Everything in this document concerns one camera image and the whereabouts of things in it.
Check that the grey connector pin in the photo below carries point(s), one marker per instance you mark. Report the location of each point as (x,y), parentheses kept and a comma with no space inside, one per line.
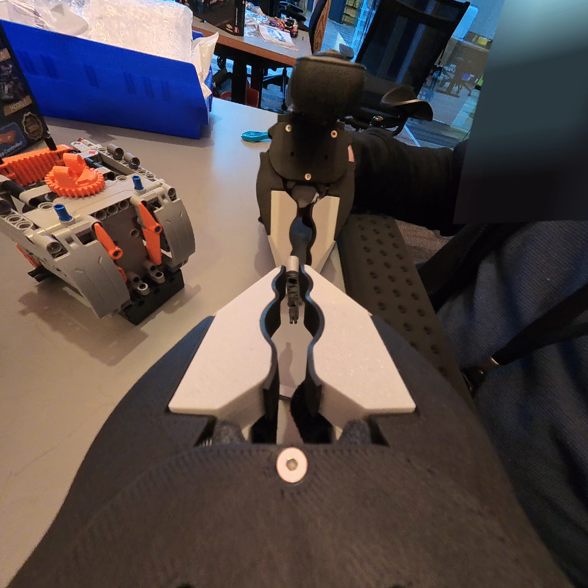
(292,294)

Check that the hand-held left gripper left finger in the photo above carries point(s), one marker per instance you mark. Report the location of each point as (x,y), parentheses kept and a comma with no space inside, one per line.
(220,367)

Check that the black car toy box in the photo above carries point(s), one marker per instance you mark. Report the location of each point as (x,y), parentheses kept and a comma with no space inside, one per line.
(225,13)

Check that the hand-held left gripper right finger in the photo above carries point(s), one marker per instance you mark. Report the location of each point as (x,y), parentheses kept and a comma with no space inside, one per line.
(363,367)

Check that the grey orange toy model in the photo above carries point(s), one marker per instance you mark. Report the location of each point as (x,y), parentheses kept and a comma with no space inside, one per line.
(92,220)

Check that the black perforated mat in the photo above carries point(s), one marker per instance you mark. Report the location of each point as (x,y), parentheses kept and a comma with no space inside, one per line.
(386,285)

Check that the dark toy kit box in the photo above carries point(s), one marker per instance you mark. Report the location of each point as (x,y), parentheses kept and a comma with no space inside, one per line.
(18,115)

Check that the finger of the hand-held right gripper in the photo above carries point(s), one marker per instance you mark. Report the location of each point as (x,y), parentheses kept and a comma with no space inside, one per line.
(328,220)
(280,216)

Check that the blue plastic bin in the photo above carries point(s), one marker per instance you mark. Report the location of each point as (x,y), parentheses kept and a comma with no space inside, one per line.
(115,92)

